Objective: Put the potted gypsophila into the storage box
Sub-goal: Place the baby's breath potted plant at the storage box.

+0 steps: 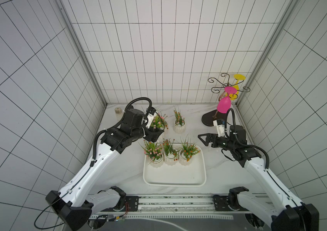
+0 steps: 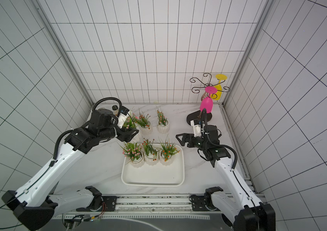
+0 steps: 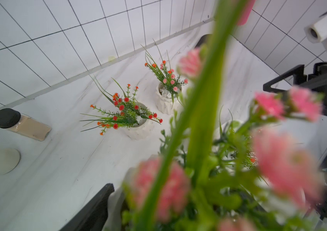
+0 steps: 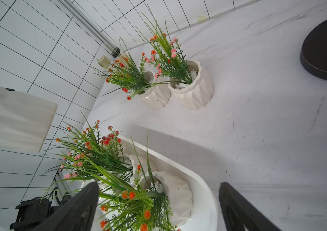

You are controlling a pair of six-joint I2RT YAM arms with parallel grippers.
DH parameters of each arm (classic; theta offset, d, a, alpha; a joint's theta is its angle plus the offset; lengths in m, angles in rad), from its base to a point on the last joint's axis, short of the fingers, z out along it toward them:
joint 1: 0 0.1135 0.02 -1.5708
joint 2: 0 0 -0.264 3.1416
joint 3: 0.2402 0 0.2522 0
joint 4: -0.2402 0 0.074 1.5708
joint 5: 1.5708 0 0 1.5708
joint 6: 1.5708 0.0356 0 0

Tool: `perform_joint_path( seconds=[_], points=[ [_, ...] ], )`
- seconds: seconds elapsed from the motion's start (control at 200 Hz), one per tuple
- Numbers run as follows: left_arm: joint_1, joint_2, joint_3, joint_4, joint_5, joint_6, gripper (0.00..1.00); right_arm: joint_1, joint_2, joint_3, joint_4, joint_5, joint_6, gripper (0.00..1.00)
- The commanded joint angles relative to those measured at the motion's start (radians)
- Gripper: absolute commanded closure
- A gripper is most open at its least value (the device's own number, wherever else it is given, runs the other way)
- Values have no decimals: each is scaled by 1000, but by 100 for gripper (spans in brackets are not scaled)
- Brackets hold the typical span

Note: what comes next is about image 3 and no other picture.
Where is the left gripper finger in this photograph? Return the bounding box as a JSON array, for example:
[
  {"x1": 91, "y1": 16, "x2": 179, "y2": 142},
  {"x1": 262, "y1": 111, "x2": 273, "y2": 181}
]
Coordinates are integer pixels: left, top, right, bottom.
[{"x1": 60, "y1": 183, "x2": 114, "y2": 231}]

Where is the pink wine glass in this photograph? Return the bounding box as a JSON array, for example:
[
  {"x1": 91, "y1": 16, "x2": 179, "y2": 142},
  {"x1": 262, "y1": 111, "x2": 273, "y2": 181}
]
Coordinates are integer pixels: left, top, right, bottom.
[{"x1": 237, "y1": 0, "x2": 256, "y2": 26}]

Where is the black lid spice jar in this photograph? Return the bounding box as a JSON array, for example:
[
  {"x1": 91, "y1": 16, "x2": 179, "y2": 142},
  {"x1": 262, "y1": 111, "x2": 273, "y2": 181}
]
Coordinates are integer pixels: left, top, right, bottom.
[{"x1": 0, "y1": 108, "x2": 51, "y2": 141}]

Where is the black metal glass rack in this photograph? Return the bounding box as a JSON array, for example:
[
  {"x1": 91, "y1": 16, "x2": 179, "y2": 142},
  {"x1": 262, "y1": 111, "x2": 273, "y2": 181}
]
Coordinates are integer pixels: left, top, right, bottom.
[{"x1": 195, "y1": 34, "x2": 212, "y2": 48}]

